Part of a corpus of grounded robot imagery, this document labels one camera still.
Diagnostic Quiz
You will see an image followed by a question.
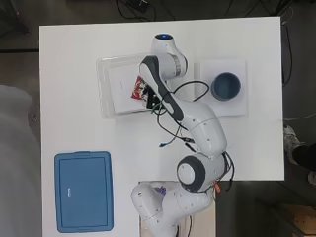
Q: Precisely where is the blue round tub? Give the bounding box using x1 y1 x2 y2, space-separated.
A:
210 72 242 102

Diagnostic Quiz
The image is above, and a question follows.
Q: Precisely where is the black floor device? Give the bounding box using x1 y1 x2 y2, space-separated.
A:
126 0 150 14

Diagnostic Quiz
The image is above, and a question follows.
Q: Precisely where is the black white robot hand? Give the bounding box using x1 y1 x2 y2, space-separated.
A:
144 86 163 112

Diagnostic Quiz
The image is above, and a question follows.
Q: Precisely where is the red white snack packet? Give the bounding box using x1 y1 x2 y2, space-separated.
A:
130 76 151 102

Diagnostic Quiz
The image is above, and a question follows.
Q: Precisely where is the white hanging sheet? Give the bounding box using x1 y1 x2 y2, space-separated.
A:
0 84 42 237

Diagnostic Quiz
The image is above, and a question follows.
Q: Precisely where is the white flat box with print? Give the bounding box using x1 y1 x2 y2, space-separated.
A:
108 62 153 115

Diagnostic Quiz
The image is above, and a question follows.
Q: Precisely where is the cardboard box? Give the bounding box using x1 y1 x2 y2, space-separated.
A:
282 203 316 237

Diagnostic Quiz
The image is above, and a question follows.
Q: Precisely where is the clear plastic box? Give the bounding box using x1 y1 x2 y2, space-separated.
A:
96 53 160 120

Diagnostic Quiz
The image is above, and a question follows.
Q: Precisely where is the blue plastic box lid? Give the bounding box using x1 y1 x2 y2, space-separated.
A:
53 150 115 234

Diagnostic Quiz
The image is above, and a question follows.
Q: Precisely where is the green cable with blue plug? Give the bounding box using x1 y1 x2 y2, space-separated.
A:
151 102 186 148

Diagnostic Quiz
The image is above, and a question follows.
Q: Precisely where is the white flat stand box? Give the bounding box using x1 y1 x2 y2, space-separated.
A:
194 58 249 117

